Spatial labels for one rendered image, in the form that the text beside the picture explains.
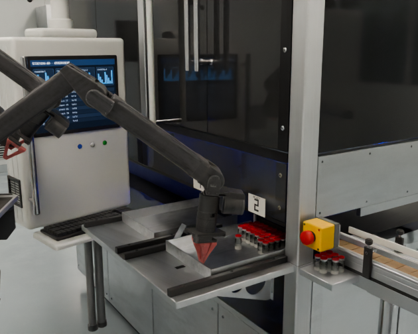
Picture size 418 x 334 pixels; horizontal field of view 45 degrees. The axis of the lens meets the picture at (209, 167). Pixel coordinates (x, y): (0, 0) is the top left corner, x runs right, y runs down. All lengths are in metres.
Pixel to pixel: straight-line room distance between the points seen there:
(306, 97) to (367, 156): 0.33
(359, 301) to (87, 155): 1.21
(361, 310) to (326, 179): 0.53
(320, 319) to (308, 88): 0.72
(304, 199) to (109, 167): 1.06
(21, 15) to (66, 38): 4.66
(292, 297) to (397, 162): 0.56
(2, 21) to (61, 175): 4.70
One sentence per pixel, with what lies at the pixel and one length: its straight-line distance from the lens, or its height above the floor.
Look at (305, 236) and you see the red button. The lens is 1.41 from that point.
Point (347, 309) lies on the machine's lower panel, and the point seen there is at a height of 0.67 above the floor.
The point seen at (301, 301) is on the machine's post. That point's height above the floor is 0.77.
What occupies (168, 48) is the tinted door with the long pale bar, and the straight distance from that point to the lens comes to 2.02.
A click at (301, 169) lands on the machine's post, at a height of 1.17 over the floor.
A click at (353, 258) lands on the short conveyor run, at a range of 1.51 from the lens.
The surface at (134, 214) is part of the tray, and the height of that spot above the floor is 0.90.
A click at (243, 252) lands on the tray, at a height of 0.88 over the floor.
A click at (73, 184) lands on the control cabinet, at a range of 2.18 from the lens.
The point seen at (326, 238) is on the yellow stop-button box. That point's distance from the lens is 1.43.
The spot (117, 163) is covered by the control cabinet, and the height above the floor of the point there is 1.01.
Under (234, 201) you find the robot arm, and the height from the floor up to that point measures 1.09.
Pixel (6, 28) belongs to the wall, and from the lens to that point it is 6.72.
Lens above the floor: 1.50
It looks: 13 degrees down
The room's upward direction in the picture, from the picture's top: straight up
